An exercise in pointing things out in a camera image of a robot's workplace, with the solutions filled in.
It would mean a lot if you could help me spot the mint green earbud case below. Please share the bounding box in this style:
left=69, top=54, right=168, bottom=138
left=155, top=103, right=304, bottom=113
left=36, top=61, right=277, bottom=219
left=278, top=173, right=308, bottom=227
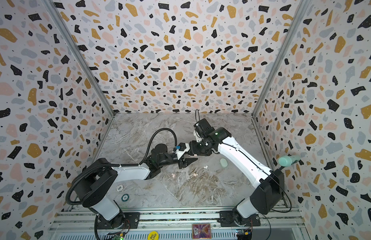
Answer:
left=220, top=158, right=228, bottom=168

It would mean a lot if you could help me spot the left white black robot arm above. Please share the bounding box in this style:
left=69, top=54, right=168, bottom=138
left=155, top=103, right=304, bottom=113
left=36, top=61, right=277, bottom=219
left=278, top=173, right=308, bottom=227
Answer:
left=65, top=143, right=198, bottom=221

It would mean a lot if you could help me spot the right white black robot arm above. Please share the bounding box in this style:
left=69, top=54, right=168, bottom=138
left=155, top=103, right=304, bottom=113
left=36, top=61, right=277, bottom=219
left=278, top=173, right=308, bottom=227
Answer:
left=190, top=124, right=284, bottom=220

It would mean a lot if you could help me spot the white poker chip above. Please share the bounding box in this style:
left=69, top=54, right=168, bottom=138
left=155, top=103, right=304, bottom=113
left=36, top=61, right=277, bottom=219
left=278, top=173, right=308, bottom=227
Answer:
left=116, top=185, right=124, bottom=192

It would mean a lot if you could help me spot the pink square card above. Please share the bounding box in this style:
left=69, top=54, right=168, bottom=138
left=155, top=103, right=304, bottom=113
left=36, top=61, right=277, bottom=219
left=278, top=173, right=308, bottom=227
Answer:
left=192, top=224, right=212, bottom=240

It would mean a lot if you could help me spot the yellow round sticker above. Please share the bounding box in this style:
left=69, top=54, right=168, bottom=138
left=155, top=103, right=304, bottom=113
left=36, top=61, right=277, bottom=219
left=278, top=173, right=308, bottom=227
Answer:
left=147, top=231, right=159, bottom=240

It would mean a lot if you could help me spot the mint green microphone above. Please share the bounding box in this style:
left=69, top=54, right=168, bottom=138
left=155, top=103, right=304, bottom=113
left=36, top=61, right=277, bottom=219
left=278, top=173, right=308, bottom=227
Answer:
left=273, top=155, right=301, bottom=174

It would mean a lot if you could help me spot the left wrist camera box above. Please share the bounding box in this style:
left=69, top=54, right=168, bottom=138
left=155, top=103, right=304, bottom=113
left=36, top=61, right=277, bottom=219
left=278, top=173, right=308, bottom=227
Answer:
left=174, top=143, right=190, bottom=160

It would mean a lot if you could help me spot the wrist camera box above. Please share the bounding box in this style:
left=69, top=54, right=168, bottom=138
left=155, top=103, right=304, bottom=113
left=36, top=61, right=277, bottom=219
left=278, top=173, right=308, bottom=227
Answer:
left=194, top=118, right=215, bottom=143
left=174, top=143, right=190, bottom=160

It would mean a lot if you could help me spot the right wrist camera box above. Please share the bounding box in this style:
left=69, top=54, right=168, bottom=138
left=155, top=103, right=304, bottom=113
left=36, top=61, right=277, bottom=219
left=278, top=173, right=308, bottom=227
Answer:
left=194, top=118, right=215, bottom=143

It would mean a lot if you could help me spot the black corrugated cable conduit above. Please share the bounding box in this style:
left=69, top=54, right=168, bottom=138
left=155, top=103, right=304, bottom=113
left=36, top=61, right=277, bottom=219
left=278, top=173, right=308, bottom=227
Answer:
left=65, top=127, right=177, bottom=206

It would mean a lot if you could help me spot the teal ring poker chip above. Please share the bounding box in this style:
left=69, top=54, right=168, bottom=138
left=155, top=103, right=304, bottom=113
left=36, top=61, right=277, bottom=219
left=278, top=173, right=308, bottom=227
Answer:
left=121, top=194, right=129, bottom=202

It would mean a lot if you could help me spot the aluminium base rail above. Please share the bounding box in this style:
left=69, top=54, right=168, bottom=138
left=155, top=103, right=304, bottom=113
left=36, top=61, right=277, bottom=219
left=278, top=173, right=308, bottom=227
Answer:
left=46, top=207, right=310, bottom=240

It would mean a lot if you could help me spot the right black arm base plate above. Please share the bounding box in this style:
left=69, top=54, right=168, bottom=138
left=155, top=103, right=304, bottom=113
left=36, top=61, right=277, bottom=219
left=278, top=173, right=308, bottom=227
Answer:
left=217, top=210, right=261, bottom=228

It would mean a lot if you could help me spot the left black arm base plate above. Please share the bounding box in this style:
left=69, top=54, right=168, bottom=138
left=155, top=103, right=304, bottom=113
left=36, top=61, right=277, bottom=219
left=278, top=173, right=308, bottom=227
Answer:
left=95, top=212, right=140, bottom=230

